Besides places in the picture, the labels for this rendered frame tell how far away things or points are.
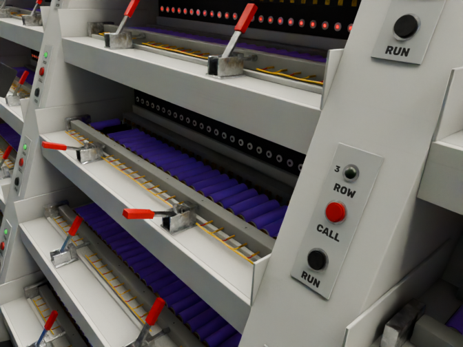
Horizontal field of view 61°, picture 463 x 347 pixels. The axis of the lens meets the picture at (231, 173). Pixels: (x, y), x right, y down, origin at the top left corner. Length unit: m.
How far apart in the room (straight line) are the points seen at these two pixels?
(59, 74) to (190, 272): 0.53
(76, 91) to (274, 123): 0.56
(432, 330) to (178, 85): 0.37
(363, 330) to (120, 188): 0.39
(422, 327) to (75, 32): 0.75
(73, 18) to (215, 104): 0.47
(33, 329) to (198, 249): 0.54
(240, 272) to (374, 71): 0.24
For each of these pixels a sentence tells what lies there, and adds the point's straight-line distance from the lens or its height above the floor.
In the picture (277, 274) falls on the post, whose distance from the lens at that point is 0.37.
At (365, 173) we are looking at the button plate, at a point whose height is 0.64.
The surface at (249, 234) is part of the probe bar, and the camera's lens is 0.45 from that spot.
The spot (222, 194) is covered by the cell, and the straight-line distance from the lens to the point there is 0.54.
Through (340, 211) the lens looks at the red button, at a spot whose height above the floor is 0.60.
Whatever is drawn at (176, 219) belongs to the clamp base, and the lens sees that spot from 0.48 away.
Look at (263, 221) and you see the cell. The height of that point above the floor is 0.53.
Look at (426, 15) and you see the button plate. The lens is 0.34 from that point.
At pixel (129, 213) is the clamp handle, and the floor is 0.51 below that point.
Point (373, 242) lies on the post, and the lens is 0.32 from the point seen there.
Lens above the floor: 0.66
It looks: 10 degrees down
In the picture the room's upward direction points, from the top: 18 degrees clockwise
